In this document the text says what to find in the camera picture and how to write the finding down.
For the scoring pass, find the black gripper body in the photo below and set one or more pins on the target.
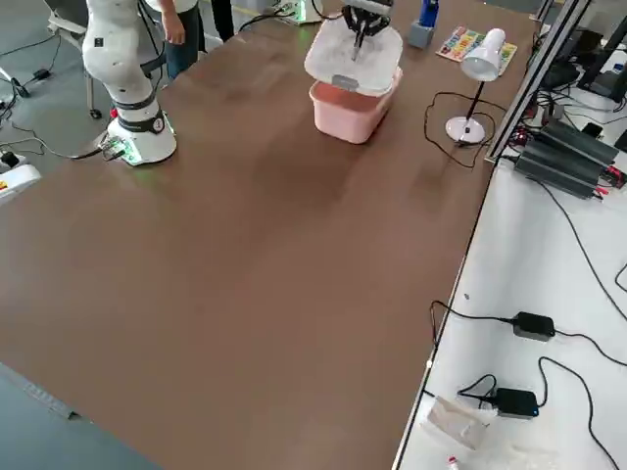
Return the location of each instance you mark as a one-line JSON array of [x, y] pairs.
[[368, 4]]

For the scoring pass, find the white bin lid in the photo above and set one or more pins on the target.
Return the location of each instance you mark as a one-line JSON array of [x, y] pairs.
[[333, 54]]

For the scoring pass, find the grey block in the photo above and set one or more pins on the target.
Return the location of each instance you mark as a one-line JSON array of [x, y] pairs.
[[421, 35]]

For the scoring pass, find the blue toy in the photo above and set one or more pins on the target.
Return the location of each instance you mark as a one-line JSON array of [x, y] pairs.
[[430, 12]]

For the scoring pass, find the pink plastic bin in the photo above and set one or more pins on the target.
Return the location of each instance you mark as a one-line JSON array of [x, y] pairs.
[[343, 120]]

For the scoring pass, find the colourful alphabet puzzle board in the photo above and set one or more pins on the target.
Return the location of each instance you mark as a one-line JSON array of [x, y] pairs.
[[453, 44]]

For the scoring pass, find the white desk lamp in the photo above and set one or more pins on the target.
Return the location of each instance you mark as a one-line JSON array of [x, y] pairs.
[[485, 59]]

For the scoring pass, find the person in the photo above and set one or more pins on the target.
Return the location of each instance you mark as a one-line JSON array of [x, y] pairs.
[[183, 49], [223, 19]]

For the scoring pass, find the black monitor stand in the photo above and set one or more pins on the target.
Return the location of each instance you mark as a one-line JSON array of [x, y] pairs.
[[597, 59]]

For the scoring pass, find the black finned power supply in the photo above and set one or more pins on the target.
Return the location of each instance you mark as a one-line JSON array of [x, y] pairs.
[[563, 161]]

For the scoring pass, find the black phone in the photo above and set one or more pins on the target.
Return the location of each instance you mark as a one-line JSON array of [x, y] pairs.
[[593, 129]]

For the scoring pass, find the small black floor adapter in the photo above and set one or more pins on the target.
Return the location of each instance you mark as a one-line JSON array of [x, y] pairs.
[[41, 74]]

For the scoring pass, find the flat black power adapter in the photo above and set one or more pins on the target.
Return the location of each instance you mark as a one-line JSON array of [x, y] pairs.
[[534, 325]]

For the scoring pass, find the white control box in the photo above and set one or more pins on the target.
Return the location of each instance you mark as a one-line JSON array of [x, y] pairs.
[[14, 183]]

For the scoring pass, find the black adapter with blue light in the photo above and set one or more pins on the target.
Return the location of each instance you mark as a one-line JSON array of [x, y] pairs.
[[514, 402]]

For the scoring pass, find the clear plastic bag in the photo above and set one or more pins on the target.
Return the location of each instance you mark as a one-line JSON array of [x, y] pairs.
[[455, 421]]

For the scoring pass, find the small red-capped tube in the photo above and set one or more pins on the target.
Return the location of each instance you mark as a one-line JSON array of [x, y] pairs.
[[453, 461]]

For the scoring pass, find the aluminium frame post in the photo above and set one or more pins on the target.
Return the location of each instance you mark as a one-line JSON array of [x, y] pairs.
[[531, 78]]

